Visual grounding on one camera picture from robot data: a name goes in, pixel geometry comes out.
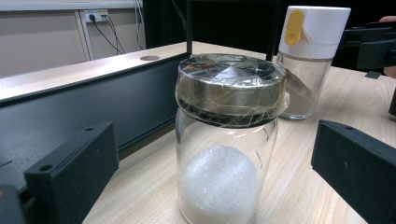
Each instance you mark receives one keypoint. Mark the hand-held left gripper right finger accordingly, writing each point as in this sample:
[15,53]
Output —
[358,174]

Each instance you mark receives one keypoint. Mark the round grey table grommet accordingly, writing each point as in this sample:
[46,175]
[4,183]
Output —
[149,58]

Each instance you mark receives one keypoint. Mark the glass jar with metal lid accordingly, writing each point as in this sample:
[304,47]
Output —
[224,186]

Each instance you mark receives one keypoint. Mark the white wall socket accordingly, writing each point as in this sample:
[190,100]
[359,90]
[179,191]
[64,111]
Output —
[97,15]

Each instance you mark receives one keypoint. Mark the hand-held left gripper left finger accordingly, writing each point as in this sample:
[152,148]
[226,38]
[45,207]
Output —
[71,180]

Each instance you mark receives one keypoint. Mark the dark curtain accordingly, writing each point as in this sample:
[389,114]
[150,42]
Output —
[233,25]

